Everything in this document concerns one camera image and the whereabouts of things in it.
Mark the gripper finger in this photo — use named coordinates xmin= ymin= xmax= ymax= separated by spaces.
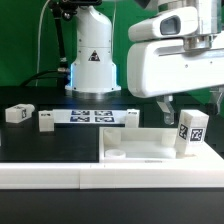
xmin=156 ymin=95 xmax=175 ymax=125
xmin=209 ymin=86 xmax=224 ymax=115

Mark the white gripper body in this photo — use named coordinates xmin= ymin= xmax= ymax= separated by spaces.
xmin=127 ymin=34 xmax=224 ymax=98

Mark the white square tabletop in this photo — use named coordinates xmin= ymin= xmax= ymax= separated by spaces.
xmin=99 ymin=127 xmax=222 ymax=163

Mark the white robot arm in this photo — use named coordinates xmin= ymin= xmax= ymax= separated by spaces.
xmin=67 ymin=0 xmax=224 ymax=124

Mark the white U-shaped obstacle fixture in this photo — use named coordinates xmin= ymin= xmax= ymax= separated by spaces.
xmin=38 ymin=109 xmax=140 ymax=132

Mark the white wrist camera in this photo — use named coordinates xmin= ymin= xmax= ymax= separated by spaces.
xmin=128 ymin=6 xmax=198 ymax=42

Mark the black cable bundle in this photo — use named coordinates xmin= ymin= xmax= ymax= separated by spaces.
xmin=20 ymin=69 xmax=71 ymax=88

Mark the white cable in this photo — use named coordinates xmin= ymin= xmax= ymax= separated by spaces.
xmin=35 ymin=0 xmax=51 ymax=87

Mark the white front fence wall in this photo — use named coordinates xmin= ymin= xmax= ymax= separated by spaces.
xmin=0 ymin=146 xmax=224 ymax=190

